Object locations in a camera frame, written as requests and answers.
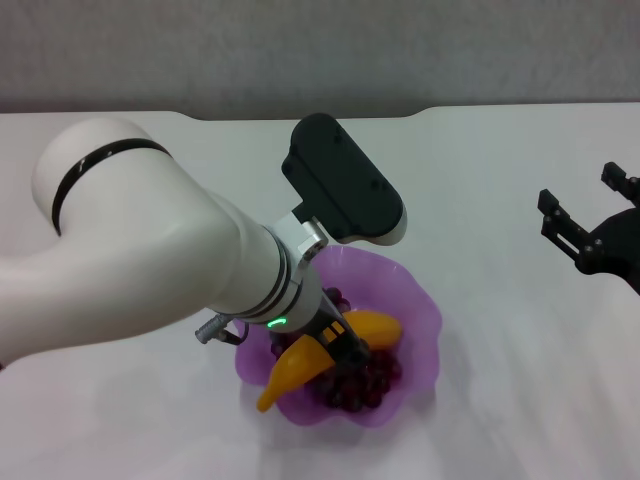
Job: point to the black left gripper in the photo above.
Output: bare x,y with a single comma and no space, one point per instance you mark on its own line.
320,336

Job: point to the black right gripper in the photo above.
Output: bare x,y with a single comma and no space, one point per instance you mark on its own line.
617,245

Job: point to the dark red grape bunch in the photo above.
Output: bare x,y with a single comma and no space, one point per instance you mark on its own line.
370,385

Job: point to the yellow plastic banana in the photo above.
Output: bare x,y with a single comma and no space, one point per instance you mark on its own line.
295,365

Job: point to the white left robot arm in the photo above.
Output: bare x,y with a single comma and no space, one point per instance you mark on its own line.
150,250

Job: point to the purple wavy plastic bowl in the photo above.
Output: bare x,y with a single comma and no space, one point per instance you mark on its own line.
400,300

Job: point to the silver camera mount bracket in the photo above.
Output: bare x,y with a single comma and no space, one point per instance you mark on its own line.
310,237

